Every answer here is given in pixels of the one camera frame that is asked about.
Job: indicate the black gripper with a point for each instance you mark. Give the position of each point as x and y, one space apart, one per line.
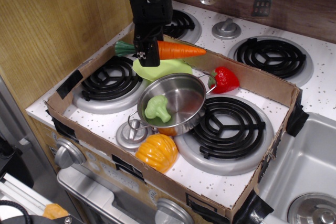
149 17

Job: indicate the orange toy carrot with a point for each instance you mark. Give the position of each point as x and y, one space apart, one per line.
167 50

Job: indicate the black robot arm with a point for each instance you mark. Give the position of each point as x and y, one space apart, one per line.
149 17

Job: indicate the light green plastic plate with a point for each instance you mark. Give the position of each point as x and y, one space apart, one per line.
165 68

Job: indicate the back left black burner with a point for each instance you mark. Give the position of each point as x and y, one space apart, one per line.
184 27

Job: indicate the black burner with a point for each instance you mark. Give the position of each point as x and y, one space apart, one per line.
278 56
184 27
113 88
231 138

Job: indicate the front left black burner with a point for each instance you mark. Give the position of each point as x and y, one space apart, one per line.
113 88

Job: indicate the green toy broccoli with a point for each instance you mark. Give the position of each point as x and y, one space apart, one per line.
156 108

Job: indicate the stainless steel pot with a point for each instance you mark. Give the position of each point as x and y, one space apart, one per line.
186 95

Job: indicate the red toy strawberry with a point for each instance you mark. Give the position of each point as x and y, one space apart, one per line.
223 80

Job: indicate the grey back stove knob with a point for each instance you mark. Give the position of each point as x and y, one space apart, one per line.
226 30

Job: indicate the grey stove knob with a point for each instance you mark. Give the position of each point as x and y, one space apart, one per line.
131 134
226 30

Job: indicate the grey front stove knob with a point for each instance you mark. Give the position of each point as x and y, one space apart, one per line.
131 134

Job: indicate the cardboard fence box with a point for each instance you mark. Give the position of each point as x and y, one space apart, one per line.
262 87

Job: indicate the yellow toy pumpkin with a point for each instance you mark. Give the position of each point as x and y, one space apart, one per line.
159 152

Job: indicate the hanging grey spatula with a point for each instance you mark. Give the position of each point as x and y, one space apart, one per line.
261 8

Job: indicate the front right black burner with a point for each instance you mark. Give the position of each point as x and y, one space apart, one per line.
231 138

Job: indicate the grey oven knob left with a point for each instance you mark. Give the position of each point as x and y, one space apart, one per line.
68 154

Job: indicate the grey oven knob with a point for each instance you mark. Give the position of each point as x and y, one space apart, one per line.
68 154
170 212

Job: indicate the back right black burner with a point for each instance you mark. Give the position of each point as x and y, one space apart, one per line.
278 56

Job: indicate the grey oven knob right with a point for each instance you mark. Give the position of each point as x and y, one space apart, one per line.
170 212

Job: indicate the orange object bottom left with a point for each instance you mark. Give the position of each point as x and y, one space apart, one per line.
54 211

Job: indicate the stainless steel sink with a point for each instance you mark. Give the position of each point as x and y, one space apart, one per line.
299 184

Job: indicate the silver oven door handle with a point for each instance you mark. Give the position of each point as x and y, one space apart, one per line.
103 201

